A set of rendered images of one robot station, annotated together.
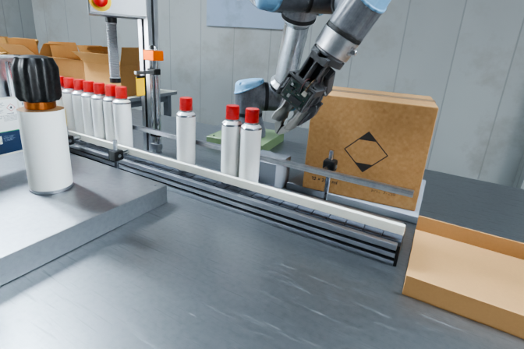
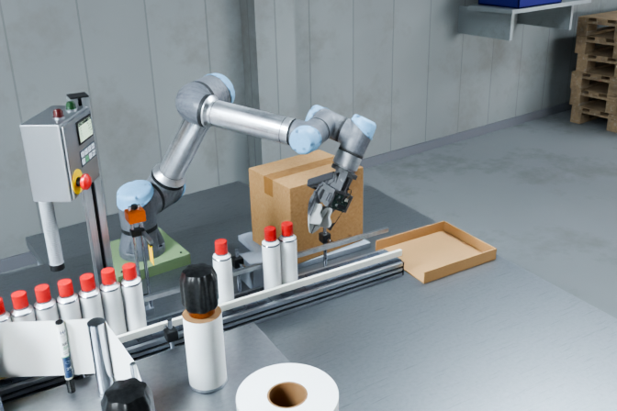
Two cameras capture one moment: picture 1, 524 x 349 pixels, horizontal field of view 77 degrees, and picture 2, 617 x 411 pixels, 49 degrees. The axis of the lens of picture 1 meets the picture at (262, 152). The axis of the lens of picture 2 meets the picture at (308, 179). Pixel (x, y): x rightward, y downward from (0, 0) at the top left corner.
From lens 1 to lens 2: 1.61 m
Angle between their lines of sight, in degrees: 54
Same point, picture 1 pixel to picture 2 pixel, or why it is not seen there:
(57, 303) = (359, 394)
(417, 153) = (358, 200)
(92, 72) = not seen: outside the picture
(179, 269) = (355, 347)
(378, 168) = (339, 222)
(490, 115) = not seen: hidden behind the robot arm
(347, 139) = not seen: hidden behind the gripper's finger
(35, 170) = (220, 366)
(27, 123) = (217, 327)
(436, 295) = (437, 273)
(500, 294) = (442, 257)
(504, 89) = (209, 62)
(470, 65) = (169, 42)
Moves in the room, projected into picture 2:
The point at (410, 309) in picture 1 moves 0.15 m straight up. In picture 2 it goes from (434, 286) to (437, 242)
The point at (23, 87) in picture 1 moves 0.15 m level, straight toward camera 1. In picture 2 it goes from (212, 299) to (281, 294)
